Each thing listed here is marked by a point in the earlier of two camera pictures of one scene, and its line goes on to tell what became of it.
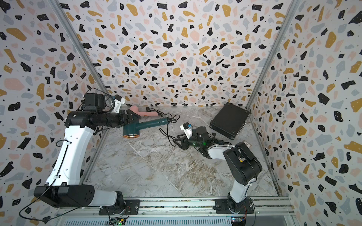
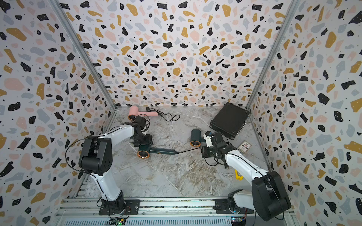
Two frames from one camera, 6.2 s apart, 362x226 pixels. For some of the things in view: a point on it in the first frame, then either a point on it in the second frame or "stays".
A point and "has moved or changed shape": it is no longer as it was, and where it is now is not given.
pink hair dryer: (135, 108) stays
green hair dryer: (132, 131) has moved or changed shape
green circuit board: (117, 221) stays
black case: (229, 120) stays
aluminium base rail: (267, 212) stays
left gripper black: (129, 117) -> (148, 141)
